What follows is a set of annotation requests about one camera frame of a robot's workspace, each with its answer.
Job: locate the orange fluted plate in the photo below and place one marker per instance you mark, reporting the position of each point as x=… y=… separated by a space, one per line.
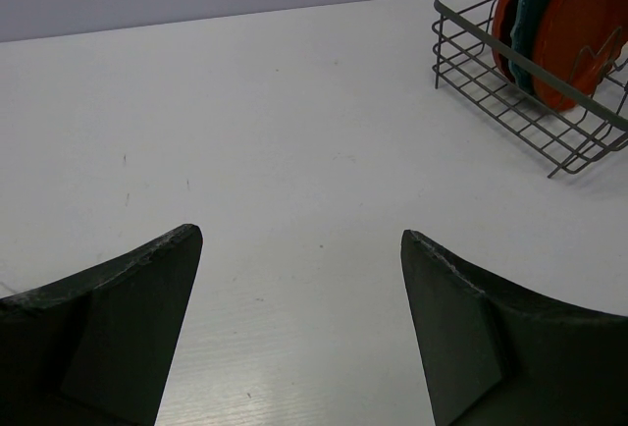
x=577 y=40
x=505 y=23

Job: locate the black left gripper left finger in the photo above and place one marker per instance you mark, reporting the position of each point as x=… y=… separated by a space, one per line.
x=96 y=347

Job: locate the grey wire dish rack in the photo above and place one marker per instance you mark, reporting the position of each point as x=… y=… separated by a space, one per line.
x=568 y=128

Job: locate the teal scalloped ornate plate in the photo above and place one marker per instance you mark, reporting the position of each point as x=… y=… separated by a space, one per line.
x=522 y=36

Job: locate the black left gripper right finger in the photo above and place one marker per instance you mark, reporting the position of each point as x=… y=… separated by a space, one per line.
x=496 y=353

